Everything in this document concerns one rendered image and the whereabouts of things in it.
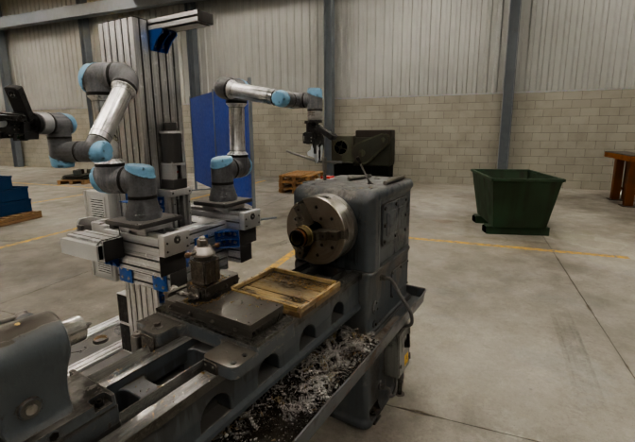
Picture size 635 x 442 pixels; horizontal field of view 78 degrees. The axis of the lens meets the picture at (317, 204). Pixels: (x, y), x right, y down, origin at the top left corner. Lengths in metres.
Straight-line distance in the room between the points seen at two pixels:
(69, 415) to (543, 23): 11.75
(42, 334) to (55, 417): 0.18
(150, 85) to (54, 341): 1.34
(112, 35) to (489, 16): 10.58
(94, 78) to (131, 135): 0.35
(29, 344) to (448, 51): 11.42
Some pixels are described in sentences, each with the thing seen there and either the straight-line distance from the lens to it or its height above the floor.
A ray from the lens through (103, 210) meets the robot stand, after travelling 2.26.
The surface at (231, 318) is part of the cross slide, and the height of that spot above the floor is 0.97.
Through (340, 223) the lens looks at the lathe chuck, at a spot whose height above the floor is 1.13.
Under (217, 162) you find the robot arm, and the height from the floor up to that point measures 1.37.
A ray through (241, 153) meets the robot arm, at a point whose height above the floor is 1.41.
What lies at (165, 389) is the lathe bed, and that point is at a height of 0.85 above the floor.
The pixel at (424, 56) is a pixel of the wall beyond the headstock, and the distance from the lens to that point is 11.88.
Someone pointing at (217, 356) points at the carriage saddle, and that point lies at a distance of 1.23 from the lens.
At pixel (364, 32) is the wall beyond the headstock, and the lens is 12.30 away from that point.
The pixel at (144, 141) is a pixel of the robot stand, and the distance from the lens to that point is 2.02.
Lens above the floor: 1.53
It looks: 11 degrees down
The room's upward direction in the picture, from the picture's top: straight up
